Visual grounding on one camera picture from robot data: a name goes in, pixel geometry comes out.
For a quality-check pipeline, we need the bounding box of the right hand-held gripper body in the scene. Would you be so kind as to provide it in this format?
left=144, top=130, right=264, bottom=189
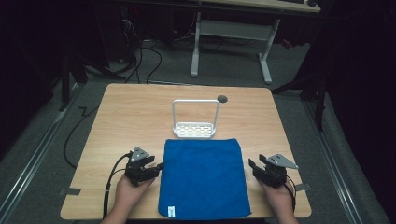
left=253, top=153, right=300, bottom=189

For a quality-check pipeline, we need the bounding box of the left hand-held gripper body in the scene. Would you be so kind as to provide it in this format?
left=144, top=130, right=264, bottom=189
left=124, top=146, right=158, bottom=188

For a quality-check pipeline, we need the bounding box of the blue cloth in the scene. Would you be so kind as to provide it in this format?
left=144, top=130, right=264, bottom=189
left=157, top=138, right=252, bottom=221

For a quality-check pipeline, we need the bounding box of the person's left hand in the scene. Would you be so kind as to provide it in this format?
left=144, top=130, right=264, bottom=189
left=114, top=173, right=156, bottom=214

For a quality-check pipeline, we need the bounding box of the person's right hand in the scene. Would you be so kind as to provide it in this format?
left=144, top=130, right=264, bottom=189
left=256, top=178, right=295, bottom=217

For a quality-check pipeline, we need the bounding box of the grey tape piece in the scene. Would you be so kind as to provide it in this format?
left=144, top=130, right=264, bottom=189
left=58, top=187, right=82, bottom=197
left=293, top=182, right=312, bottom=192

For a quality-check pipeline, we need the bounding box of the black metal stand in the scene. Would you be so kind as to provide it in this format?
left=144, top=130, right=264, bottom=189
left=58, top=52, right=127, bottom=112
left=271, top=70, right=329, bottom=133

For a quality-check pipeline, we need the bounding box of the white metal desk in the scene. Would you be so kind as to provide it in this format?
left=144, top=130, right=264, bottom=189
left=190, top=0, right=321, bottom=85

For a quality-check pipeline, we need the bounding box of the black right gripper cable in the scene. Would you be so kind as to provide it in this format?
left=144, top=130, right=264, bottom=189
left=285, top=175, right=297, bottom=214

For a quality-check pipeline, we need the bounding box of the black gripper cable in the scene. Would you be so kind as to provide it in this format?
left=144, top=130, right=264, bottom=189
left=102, top=151, right=133, bottom=219
left=285, top=175, right=297, bottom=214

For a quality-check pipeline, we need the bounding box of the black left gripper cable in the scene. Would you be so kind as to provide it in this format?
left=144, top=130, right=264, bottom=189
left=102, top=151, right=133, bottom=219

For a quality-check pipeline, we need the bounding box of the white wire rack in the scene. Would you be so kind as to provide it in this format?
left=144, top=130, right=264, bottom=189
left=172, top=99, right=221, bottom=139

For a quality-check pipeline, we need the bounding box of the metal floor rail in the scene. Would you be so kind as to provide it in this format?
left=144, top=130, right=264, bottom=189
left=302, top=99, right=364, bottom=224
left=0, top=83, right=84, bottom=218

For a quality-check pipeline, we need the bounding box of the black floor cable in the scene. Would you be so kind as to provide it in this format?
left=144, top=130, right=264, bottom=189
left=63, top=105, right=99, bottom=170

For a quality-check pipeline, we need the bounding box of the black cable bundle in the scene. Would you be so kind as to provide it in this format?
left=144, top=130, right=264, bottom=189
left=120, top=18, right=163, bottom=84

